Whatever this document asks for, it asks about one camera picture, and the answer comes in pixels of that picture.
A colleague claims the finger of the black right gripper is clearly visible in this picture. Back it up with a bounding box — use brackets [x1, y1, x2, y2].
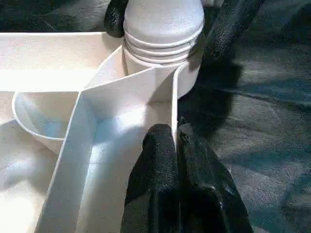
[205, 0, 259, 58]
[104, 0, 126, 38]

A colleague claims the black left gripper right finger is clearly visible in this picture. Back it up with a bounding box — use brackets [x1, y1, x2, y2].
[178, 117, 253, 233]

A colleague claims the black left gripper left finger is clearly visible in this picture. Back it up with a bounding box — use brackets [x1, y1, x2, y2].
[121, 123, 181, 233]

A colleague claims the white plastic table leg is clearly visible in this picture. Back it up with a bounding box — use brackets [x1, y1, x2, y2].
[122, 0, 205, 67]

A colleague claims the white upturned plastic table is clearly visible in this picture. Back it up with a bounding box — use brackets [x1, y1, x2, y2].
[0, 31, 202, 233]

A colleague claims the black glossy mat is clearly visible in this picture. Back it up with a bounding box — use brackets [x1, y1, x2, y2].
[0, 0, 311, 233]

